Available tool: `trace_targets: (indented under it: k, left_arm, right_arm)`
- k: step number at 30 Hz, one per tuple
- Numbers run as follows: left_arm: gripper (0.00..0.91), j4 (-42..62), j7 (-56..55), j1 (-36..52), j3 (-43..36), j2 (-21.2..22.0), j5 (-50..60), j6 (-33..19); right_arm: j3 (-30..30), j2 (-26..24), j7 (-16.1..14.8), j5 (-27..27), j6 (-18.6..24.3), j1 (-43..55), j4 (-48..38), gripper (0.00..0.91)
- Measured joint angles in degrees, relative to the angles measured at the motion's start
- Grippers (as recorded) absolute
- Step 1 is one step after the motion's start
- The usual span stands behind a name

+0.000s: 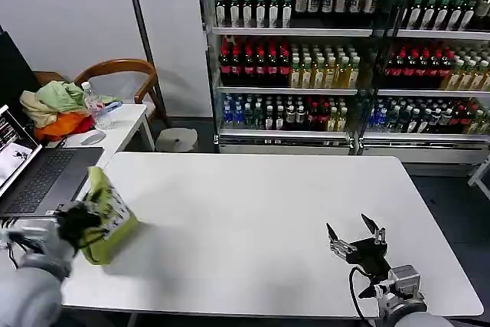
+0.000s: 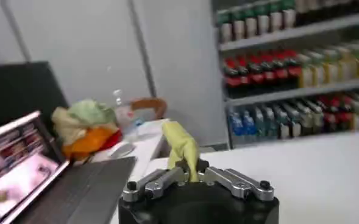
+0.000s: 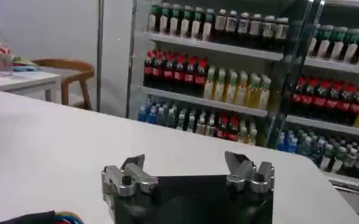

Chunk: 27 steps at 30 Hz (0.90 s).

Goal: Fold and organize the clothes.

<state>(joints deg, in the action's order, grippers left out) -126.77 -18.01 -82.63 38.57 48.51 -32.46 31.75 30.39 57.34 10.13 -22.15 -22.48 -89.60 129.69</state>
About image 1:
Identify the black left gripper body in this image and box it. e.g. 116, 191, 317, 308
56, 204, 103, 250

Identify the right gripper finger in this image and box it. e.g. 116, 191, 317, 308
361, 213, 386, 247
325, 222, 358, 263

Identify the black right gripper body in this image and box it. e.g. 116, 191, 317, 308
345, 237, 393, 279

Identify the dark grey laptop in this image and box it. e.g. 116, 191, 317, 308
0, 103, 105, 218

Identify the white computer mouse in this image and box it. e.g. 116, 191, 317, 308
80, 129, 106, 146

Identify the orange cloth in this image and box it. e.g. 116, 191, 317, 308
35, 110, 95, 142

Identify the clear glass dish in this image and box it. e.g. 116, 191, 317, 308
93, 110, 116, 131

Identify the white side desk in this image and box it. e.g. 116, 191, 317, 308
0, 103, 156, 228

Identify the beige cloth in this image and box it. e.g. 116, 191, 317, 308
18, 91, 59, 129

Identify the blue and pink cloth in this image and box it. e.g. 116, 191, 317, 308
96, 94, 123, 113

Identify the clear plastic water bottle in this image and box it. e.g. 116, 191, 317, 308
80, 81, 102, 119

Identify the grey round stool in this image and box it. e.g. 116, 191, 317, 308
155, 127, 199, 153

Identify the pale green cloth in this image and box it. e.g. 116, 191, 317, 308
19, 80, 87, 114

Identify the brown wooden chair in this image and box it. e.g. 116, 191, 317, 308
33, 57, 168, 119

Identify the black monitor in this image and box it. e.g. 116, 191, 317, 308
0, 24, 42, 110

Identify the steel shelf of bottles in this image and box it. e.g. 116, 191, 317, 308
359, 0, 490, 165
194, 0, 378, 154

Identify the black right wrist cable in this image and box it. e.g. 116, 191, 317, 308
348, 264, 380, 319

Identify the white metal frame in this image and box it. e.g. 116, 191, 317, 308
467, 157, 490, 202

